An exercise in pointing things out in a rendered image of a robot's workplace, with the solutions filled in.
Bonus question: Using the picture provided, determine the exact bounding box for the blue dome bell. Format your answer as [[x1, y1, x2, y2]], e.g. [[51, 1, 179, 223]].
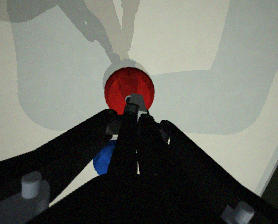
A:
[[93, 140, 117, 175]]

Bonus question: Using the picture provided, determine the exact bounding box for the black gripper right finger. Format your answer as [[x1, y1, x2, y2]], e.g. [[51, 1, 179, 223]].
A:
[[136, 94, 278, 224]]

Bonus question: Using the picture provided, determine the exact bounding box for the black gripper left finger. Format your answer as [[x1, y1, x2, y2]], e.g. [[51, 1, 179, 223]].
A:
[[0, 93, 140, 224]]

